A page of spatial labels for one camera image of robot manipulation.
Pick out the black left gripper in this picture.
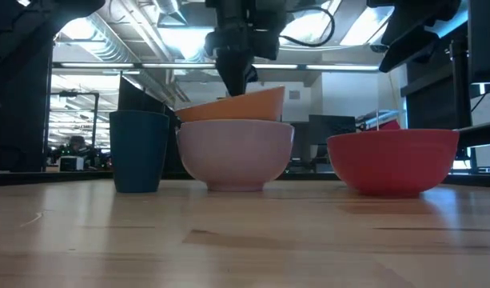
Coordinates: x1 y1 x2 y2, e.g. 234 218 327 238
204 0 259 98

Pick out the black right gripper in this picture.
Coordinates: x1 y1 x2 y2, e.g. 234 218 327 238
366 0 462 74

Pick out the orange bowl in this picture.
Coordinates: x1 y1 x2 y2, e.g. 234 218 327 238
174 86 286 123

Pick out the pale pink bowl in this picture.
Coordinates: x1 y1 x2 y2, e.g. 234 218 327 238
175 118 296 193

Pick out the red bowl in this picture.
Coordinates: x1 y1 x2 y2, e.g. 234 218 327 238
326 128 460 198

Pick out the ceiling light strip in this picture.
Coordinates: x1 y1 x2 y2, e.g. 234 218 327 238
306 64 380 71
60 62 136 68
142 62 217 69
252 63 300 70

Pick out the grey and red machine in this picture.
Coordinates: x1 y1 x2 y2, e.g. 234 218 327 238
355 110 402 132

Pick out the black monitor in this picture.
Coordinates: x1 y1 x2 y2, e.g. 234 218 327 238
308 114 357 161

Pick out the dark blue cup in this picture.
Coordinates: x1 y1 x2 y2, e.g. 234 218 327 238
109 110 170 194

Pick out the person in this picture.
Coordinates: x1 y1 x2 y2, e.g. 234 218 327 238
66 134 90 159

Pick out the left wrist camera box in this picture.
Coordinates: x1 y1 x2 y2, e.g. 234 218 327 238
250 15 281 61

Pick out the black left camera cable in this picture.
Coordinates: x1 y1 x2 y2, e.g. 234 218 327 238
279 5 336 48

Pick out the silver ventilation duct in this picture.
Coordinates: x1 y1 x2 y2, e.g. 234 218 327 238
62 15 177 105

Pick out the black aluminium table frame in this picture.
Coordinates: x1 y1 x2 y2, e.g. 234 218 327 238
0 170 490 188

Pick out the dark blue partition wall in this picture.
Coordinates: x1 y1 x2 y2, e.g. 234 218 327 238
0 23 54 174

